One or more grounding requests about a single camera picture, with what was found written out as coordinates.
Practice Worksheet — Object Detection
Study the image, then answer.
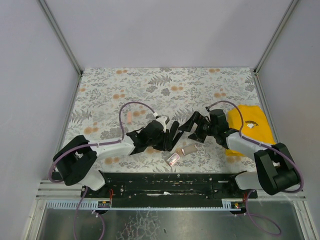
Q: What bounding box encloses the red white staple box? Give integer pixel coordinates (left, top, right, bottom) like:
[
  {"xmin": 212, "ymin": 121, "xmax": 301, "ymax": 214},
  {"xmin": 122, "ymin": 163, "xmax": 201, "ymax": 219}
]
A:
[{"xmin": 166, "ymin": 153, "xmax": 181, "ymax": 167}]

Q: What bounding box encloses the small pink white stapler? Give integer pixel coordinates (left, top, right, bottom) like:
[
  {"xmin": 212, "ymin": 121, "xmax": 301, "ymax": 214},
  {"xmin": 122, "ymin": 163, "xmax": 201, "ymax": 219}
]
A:
[{"xmin": 127, "ymin": 112, "xmax": 132, "ymax": 124}]

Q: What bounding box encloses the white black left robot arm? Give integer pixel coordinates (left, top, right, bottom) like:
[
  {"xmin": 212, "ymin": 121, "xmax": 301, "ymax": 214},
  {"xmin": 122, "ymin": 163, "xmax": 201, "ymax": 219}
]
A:
[{"xmin": 49, "ymin": 116, "xmax": 183, "ymax": 191}]

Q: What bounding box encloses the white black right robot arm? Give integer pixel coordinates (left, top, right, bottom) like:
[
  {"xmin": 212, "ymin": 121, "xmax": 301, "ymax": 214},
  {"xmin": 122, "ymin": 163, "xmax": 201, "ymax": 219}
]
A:
[{"xmin": 179, "ymin": 109, "xmax": 304, "ymax": 196}]

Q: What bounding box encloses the yellow Snoopy cloth pouch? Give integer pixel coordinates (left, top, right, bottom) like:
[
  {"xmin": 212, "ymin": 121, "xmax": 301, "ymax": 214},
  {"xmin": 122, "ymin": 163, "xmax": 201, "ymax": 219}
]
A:
[{"xmin": 227, "ymin": 105, "xmax": 276, "ymax": 145}]

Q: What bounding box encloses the floral patterned table mat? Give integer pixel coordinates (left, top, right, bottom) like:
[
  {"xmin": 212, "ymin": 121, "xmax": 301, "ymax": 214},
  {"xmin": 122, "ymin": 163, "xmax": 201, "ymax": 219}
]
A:
[{"xmin": 62, "ymin": 67, "xmax": 275, "ymax": 173}]

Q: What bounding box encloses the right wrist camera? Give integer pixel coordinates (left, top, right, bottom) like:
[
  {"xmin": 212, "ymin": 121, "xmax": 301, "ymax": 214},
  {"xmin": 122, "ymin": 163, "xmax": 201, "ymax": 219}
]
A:
[{"xmin": 209, "ymin": 109, "xmax": 229, "ymax": 129}]

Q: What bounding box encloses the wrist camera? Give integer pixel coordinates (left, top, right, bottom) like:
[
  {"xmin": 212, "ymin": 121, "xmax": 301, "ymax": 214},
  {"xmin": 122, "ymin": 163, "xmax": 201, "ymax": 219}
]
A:
[
  {"xmin": 153, "ymin": 112, "xmax": 170, "ymax": 132},
  {"xmin": 209, "ymin": 109, "xmax": 229, "ymax": 129}
]

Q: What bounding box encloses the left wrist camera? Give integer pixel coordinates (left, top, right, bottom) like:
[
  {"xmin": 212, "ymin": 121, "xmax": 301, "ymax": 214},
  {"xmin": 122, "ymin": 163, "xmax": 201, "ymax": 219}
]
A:
[{"xmin": 153, "ymin": 112, "xmax": 170, "ymax": 132}]

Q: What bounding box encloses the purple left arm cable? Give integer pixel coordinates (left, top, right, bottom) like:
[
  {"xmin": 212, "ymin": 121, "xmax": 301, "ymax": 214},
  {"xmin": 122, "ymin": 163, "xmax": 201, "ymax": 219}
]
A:
[{"xmin": 47, "ymin": 101, "xmax": 158, "ymax": 240}]

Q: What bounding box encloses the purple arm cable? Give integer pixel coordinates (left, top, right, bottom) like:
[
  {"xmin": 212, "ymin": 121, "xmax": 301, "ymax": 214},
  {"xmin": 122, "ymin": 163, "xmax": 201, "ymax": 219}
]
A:
[
  {"xmin": 47, "ymin": 101, "xmax": 158, "ymax": 240},
  {"xmin": 205, "ymin": 100, "xmax": 305, "ymax": 237}
]

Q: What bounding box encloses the white slotted cable duct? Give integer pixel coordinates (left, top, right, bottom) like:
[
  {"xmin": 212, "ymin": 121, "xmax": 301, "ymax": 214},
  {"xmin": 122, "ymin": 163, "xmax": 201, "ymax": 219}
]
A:
[{"xmin": 46, "ymin": 200, "xmax": 242, "ymax": 213}]

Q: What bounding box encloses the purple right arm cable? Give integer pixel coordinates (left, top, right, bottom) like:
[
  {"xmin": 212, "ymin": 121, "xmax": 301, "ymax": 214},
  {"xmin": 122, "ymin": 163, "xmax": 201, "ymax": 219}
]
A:
[{"xmin": 205, "ymin": 100, "xmax": 305, "ymax": 237}]

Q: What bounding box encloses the aluminium frame post right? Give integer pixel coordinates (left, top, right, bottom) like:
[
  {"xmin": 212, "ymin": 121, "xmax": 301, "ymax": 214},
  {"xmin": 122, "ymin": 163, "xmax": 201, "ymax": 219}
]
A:
[{"xmin": 253, "ymin": 0, "xmax": 300, "ymax": 75}]

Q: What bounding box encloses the aluminium frame post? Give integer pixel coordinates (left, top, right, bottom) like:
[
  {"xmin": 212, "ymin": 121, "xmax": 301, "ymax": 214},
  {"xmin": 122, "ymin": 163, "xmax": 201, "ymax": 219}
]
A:
[
  {"xmin": 253, "ymin": 0, "xmax": 300, "ymax": 75},
  {"xmin": 37, "ymin": 0, "xmax": 84, "ymax": 76}
]

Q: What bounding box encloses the aluminium frame post left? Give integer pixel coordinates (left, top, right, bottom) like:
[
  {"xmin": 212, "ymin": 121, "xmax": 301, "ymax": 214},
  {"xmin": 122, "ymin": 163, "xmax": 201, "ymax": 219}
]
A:
[{"xmin": 37, "ymin": 0, "xmax": 84, "ymax": 76}]

